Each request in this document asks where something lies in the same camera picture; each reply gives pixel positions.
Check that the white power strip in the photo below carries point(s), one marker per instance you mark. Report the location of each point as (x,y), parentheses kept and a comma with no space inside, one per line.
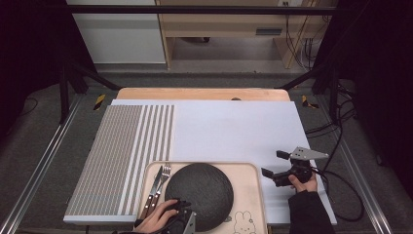
(290,2)

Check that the black metal stand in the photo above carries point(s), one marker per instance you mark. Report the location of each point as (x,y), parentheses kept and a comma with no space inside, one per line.
(64,97)
(333,97)

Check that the black round plate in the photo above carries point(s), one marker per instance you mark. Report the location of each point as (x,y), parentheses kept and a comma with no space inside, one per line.
(201,191)

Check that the black horizontal frame bar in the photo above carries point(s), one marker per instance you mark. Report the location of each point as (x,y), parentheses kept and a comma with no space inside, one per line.
(195,9)

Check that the light wooden desk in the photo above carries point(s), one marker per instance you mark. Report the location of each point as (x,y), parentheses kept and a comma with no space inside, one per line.
(220,22)

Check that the yellow black floor tape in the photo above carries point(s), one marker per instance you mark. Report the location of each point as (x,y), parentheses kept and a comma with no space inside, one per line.
(307,103)
(99,102)

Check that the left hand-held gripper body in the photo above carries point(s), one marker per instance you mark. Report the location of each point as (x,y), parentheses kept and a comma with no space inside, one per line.
(185,224)

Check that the aluminium floor rail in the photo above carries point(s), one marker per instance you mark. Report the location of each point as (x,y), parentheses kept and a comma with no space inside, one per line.
(376,214)
(39,169)

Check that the person's left hand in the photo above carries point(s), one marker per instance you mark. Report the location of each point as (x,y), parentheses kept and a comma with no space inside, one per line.
(156,217)

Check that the white cabinet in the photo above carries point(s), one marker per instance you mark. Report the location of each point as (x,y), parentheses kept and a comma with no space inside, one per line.
(120,39)

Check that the beige tray with rabbit print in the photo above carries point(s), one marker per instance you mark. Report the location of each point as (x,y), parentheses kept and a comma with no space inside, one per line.
(246,195)

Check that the white table cover sheet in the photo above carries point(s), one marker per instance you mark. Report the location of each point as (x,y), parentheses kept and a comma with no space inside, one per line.
(227,130)

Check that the black curtain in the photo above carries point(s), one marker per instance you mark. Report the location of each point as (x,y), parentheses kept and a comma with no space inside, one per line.
(373,81)
(32,48)

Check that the person's right hand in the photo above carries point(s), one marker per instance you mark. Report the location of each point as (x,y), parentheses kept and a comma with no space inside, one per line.
(307,186)

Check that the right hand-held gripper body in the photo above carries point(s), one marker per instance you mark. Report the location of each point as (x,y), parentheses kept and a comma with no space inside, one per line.
(302,169)

